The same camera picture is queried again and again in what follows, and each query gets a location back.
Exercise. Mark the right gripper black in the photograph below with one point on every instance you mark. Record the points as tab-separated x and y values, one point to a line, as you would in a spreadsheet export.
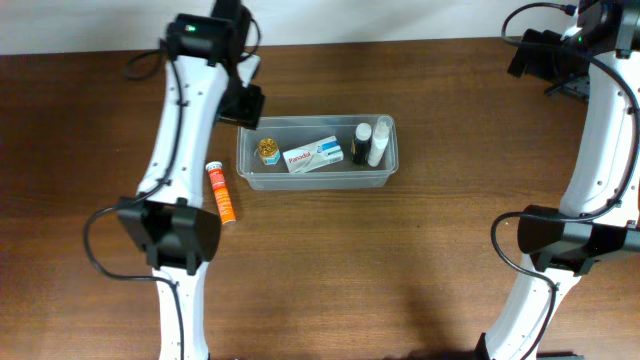
537	67

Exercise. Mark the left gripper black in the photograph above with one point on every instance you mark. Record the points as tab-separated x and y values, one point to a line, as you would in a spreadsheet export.
249	115

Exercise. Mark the small gold-lid jar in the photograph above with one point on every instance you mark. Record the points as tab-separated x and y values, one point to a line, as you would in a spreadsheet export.
269	151

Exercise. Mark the orange effervescent tablet tube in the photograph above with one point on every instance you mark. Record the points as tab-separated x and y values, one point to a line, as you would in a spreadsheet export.
221	193

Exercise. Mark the white Panadol medicine box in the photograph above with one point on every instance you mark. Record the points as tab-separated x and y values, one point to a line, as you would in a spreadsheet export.
314	155

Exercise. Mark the black bottle with white cap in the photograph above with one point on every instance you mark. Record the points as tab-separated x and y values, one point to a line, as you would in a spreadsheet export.
361	143

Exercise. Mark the white squeeze tube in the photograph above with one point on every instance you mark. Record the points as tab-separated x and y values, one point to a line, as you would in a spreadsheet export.
379	140

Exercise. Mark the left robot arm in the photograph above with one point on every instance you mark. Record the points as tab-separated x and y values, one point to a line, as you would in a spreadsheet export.
209	77

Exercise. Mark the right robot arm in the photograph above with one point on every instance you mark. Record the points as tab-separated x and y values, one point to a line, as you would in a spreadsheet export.
595	60

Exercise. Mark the clear plastic container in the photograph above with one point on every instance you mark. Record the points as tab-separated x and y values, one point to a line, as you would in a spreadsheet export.
291	132

